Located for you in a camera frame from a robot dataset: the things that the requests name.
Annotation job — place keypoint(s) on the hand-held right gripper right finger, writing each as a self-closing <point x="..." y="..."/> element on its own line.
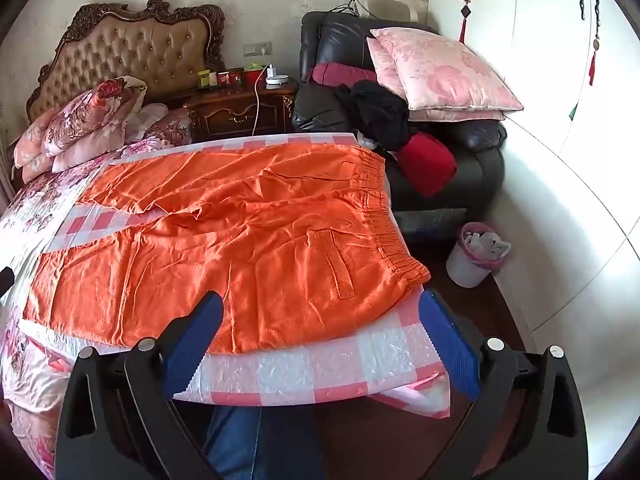
<point x="450" y="345"/>

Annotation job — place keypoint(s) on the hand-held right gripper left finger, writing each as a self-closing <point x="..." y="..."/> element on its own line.
<point x="195" y="345"/>

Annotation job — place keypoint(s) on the orange pants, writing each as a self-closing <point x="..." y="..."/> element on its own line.
<point x="250" y="235"/>

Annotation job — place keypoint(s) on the white waste bin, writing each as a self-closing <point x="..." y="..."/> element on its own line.
<point x="465" y="267"/>

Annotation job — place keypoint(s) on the pink checked cloth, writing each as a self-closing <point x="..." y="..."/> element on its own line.
<point x="300" y="370"/>

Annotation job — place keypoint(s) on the person's leg in blue jeans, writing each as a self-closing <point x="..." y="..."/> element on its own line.
<point x="240" y="445"/>

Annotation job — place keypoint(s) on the black leather armchair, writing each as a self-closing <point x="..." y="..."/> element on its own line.
<point x="465" y="190"/>

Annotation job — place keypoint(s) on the floral bed sheet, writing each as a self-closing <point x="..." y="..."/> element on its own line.
<point x="30" y="380"/>

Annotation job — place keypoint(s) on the red garment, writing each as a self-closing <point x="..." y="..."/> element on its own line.
<point x="427" y="162"/>

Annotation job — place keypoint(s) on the dark floral pillow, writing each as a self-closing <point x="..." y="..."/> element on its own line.
<point x="172" y="130"/>

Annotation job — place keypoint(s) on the pink floral pillow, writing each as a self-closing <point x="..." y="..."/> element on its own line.
<point x="450" y="115"/>
<point x="440" y="70"/>

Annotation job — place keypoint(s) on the dark wooden nightstand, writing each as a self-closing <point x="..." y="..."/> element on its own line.
<point x="235" y="110"/>

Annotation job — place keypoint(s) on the black garment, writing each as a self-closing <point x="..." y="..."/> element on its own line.
<point x="380" y="110"/>

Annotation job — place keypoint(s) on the pale pink bed pillow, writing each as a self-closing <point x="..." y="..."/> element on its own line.
<point x="30" y="150"/>

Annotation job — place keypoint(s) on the floral pillows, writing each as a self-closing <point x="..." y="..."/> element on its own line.
<point x="90" y="110"/>

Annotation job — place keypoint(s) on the yellow box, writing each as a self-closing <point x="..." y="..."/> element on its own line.
<point x="206" y="79"/>

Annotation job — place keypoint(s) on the red box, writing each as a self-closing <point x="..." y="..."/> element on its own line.
<point x="230" y="78"/>

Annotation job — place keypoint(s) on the white round device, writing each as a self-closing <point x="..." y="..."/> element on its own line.
<point x="276" y="79"/>

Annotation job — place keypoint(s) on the dark red cushion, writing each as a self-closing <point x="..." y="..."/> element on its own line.
<point x="340" y="74"/>

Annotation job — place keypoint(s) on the carved tufted headboard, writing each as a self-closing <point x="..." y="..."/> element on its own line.
<point x="135" y="50"/>

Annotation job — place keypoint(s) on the white wardrobe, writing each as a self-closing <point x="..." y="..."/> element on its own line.
<point x="550" y="35"/>

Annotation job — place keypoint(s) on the red tassel knot ornament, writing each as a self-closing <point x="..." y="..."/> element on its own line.
<point x="465" y="12"/>

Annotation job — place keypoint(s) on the red tassel coin ornament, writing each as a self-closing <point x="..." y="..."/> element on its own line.
<point x="596" y="42"/>

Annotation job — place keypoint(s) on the wall socket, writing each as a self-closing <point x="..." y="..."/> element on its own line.
<point x="257" y="49"/>

